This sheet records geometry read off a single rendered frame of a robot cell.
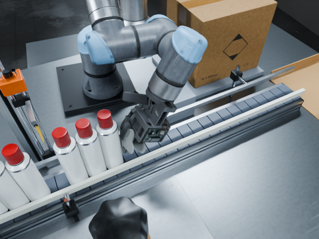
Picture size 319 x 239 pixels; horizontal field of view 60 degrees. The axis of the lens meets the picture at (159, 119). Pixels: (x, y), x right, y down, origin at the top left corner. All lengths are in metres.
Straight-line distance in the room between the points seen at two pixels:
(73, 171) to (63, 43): 0.82
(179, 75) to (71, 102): 0.54
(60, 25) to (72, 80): 2.27
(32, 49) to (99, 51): 0.82
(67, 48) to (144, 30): 0.76
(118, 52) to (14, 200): 0.42
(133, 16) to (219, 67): 0.37
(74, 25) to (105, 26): 2.69
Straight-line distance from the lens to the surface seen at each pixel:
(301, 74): 1.28
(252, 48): 1.13
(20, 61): 2.94
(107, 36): 0.63
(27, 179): 0.69
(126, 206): 0.40
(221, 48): 1.01
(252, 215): 0.81
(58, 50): 1.37
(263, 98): 1.03
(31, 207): 0.76
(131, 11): 0.92
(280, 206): 0.85
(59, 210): 0.79
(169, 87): 0.60
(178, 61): 0.58
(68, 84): 1.12
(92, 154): 0.69
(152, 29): 0.66
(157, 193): 0.75
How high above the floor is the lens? 1.54
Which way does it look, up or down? 48 degrees down
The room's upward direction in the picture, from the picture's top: straight up
